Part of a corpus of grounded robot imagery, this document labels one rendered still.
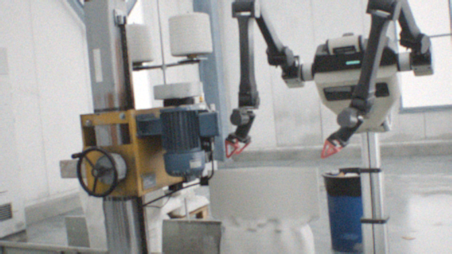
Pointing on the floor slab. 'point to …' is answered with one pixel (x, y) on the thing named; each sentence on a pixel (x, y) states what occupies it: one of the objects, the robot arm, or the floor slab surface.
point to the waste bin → (344, 209)
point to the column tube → (96, 27)
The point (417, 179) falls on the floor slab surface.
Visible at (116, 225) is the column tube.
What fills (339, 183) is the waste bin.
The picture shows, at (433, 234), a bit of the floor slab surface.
